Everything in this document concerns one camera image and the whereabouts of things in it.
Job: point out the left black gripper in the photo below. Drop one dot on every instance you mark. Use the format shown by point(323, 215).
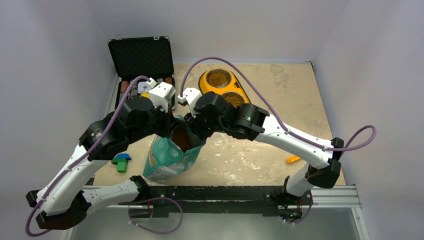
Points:
point(169, 122)

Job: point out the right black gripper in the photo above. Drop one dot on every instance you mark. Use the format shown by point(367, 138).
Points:
point(196, 125)

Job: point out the green dog food bag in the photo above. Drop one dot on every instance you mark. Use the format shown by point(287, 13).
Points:
point(172, 156)

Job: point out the yellow plastic scoop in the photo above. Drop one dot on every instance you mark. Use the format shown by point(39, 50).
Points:
point(292, 159)

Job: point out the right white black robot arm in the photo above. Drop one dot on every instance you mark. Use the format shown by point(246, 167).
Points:
point(250, 122)

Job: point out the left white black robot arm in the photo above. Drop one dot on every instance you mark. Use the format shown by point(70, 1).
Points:
point(64, 203)

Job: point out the yellow double pet bowl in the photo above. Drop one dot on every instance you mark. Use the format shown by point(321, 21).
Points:
point(223, 82)

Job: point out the green blue toy blocks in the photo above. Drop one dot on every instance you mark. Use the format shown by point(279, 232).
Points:
point(121, 161)

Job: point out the black poker chip case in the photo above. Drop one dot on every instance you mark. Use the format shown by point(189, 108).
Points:
point(147, 56)

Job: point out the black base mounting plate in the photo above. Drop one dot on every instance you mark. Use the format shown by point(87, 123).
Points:
point(267, 201)

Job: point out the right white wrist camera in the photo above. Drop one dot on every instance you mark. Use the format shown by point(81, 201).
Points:
point(189, 97)

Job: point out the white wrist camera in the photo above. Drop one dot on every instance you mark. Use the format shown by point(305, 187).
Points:
point(189, 97)
point(161, 94)

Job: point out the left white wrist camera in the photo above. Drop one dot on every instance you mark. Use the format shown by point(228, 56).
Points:
point(161, 94)

